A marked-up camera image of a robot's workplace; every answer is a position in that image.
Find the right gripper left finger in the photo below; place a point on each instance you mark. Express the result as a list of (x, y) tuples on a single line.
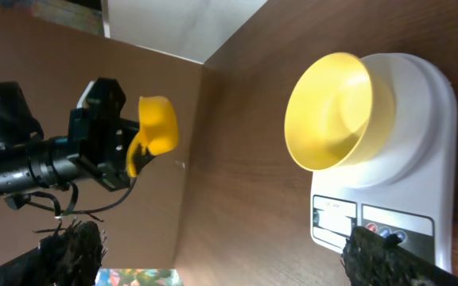
[(69, 256)]

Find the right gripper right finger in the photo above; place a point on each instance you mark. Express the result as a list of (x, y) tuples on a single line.
[(369, 259)]

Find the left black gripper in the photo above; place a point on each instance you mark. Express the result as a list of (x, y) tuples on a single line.
[(99, 137)]

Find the yellow plastic measuring scoop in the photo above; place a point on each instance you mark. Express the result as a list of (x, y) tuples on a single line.
[(158, 132)]

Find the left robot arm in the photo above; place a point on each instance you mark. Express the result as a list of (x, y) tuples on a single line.
[(43, 172)]

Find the white digital kitchen scale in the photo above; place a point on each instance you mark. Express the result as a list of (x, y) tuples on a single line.
[(407, 188)]

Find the pale yellow plastic bowl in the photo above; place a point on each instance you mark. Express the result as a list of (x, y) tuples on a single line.
[(339, 113)]

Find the brown side panel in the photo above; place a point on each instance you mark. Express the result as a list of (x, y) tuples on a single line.
[(53, 65)]

